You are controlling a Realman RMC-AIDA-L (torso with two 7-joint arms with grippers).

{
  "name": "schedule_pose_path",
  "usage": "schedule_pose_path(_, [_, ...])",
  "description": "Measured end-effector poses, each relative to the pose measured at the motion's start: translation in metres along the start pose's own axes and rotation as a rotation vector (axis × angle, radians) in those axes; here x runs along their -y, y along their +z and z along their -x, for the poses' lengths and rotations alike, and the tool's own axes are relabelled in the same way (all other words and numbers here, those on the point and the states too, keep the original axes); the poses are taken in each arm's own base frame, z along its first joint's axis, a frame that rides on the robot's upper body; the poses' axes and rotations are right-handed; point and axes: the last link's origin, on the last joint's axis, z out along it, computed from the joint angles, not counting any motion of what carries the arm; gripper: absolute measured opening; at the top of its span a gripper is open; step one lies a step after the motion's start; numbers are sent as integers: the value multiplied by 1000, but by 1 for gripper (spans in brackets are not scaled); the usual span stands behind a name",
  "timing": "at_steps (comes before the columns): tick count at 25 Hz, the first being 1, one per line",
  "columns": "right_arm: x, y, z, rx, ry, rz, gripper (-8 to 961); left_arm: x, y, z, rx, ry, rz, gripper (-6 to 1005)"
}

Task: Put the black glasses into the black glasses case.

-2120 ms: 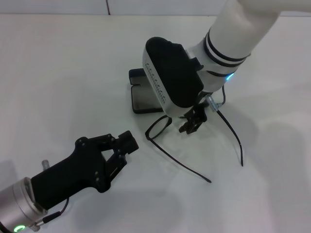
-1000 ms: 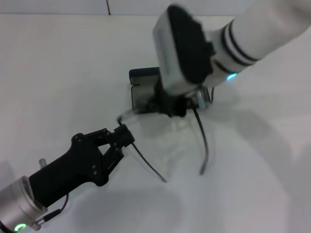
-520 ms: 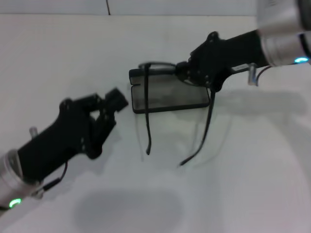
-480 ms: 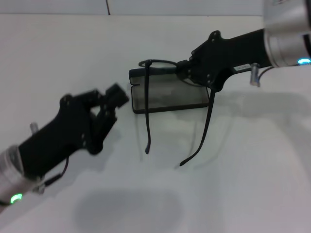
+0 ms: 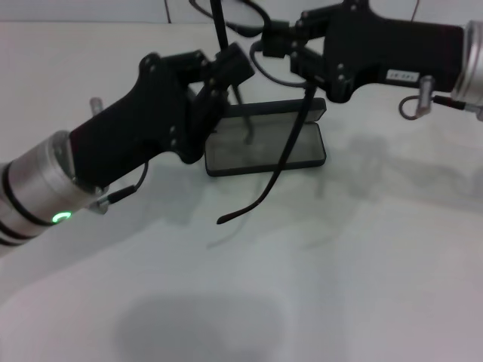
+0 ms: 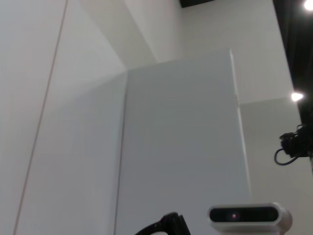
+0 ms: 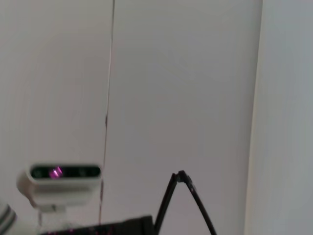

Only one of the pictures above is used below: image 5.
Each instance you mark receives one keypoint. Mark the black glasses case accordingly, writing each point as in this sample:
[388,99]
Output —
[234,158]

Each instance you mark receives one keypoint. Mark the left gripper silver connector post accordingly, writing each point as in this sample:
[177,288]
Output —
[96,105]

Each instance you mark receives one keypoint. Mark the gripper silver connector post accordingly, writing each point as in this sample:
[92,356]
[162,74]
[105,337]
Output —
[426,90]
[96,105]

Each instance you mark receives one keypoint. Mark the black frame glasses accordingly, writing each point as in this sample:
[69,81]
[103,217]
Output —
[294,135]

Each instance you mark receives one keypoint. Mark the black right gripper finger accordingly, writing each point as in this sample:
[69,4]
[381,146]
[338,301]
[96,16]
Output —
[275,39]
[309,66]

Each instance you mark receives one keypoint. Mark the right gripper silver connector post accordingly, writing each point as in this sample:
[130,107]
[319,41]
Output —
[426,90]

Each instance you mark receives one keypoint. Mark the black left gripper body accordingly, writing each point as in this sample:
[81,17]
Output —
[132,124]

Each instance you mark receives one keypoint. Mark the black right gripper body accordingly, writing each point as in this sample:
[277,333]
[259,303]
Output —
[377,53]

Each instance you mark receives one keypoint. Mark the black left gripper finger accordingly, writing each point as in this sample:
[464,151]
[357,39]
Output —
[234,68]
[217,105]

